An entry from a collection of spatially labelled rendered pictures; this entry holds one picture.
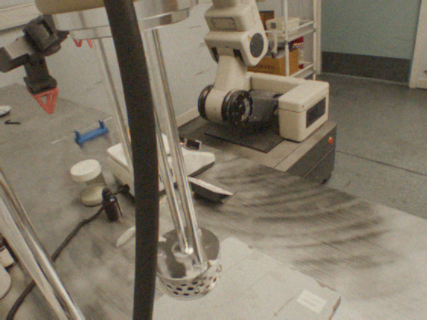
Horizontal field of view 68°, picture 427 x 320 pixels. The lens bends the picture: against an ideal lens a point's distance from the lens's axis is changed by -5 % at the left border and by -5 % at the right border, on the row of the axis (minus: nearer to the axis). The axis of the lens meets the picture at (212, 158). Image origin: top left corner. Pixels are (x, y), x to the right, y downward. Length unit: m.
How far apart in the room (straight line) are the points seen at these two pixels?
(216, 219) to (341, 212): 0.22
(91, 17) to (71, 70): 2.04
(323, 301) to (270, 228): 0.17
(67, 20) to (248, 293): 0.40
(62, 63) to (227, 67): 1.10
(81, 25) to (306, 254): 0.45
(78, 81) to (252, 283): 1.93
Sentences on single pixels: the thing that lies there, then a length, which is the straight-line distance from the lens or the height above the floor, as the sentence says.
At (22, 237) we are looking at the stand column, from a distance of 0.22.
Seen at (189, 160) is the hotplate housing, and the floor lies 0.80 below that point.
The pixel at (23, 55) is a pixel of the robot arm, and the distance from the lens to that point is 0.92.
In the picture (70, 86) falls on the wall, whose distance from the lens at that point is 2.24.
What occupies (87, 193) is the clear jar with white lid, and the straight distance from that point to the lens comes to 0.71.
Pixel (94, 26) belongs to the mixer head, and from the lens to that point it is 0.19.
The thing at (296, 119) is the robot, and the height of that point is 0.49.
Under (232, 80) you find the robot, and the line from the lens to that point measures 1.47.
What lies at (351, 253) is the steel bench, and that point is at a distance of 0.55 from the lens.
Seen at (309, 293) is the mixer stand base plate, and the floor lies 0.76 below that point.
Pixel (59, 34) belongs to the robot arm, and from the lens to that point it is 0.89.
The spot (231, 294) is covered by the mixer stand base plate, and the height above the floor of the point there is 0.76.
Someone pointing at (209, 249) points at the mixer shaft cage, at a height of 0.92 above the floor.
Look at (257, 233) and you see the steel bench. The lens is 0.57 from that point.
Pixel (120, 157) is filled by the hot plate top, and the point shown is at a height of 0.84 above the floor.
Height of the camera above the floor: 1.15
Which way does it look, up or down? 31 degrees down
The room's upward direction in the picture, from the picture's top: 9 degrees counter-clockwise
